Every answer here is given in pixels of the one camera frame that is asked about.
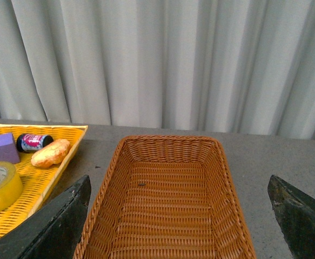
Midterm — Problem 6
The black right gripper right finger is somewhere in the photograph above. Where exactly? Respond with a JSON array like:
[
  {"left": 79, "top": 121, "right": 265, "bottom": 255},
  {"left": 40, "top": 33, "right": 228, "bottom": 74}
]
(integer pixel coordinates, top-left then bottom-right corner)
[{"left": 267, "top": 175, "right": 315, "bottom": 258}]

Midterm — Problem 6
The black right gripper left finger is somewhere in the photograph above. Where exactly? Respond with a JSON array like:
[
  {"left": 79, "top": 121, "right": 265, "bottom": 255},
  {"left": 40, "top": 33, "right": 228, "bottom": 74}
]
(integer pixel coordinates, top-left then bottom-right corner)
[{"left": 0, "top": 175, "right": 91, "bottom": 258}]

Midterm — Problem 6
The yellow packing tape roll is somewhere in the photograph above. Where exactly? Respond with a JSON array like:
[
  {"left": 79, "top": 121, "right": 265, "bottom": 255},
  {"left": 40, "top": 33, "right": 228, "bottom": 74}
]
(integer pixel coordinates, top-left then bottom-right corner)
[{"left": 0, "top": 161, "right": 23, "bottom": 212}]

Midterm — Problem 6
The brown wicker basket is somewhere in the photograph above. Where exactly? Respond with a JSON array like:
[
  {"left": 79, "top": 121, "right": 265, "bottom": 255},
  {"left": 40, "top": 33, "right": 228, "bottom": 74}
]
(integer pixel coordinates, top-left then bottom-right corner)
[{"left": 73, "top": 135, "right": 256, "bottom": 258}]

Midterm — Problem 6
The toy bread croissant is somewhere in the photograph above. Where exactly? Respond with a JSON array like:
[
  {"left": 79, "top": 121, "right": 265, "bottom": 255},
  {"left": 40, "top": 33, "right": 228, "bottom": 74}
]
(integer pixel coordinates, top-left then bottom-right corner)
[{"left": 31, "top": 139, "right": 71, "bottom": 168}]

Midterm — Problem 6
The small pink-labelled can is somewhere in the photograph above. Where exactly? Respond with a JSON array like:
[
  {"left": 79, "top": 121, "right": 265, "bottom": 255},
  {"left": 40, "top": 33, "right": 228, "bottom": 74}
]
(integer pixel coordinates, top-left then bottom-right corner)
[{"left": 16, "top": 133, "right": 54, "bottom": 152}]

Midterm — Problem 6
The purple foam cube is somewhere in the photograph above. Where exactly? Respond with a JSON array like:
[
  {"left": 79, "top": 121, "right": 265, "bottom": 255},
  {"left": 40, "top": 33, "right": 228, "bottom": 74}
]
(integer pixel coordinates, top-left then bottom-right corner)
[{"left": 0, "top": 132, "right": 21, "bottom": 164}]

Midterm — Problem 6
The white curtain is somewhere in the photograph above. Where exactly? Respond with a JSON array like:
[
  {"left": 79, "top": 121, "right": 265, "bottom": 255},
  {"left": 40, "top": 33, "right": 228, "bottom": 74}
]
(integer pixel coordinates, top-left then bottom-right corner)
[{"left": 0, "top": 1, "right": 315, "bottom": 139}]

